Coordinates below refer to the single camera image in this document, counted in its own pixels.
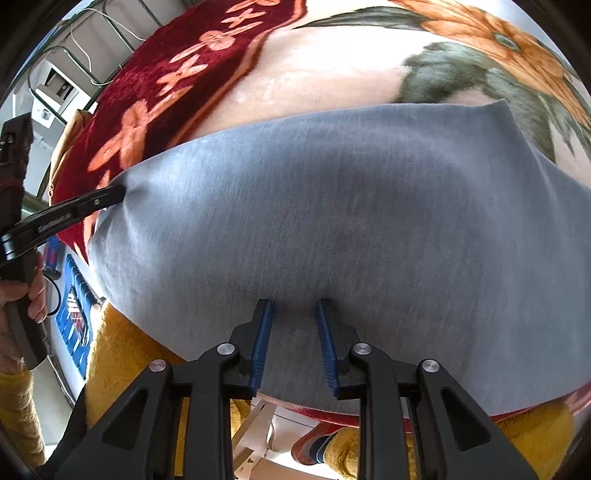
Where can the grey pants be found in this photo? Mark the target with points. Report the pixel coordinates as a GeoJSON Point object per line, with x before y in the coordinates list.
{"type": "Point", "coordinates": [439, 232]}

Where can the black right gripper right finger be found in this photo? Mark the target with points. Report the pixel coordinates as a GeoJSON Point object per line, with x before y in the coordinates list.
{"type": "Point", "coordinates": [453, 436]}

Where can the tan cloth on bed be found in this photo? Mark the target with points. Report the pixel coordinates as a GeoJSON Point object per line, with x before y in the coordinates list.
{"type": "Point", "coordinates": [72, 130]}

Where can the blue white box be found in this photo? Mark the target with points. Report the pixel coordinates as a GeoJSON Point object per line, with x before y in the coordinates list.
{"type": "Point", "coordinates": [77, 302]}

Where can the yellow fuzzy garment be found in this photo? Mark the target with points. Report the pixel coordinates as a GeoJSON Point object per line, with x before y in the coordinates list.
{"type": "Point", "coordinates": [121, 351]}

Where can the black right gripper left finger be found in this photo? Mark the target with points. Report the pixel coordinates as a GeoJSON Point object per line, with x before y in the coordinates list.
{"type": "Point", "coordinates": [173, 417]}

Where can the green metal bed frame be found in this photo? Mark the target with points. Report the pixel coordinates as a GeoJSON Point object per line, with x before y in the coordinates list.
{"type": "Point", "coordinates": [83, 53]}

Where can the red floral plush blanket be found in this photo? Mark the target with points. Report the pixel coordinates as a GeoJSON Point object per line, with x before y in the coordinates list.
{"type": "Point", "coordinates": [226, 64]}

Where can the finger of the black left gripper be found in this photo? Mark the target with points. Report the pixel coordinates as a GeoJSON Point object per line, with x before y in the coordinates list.
{"type": "Point", "coordinates": [34, 230]}

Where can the person's left hand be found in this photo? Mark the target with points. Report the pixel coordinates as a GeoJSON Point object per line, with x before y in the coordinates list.
{"type": "Point", "coordinates": [12, 362]}

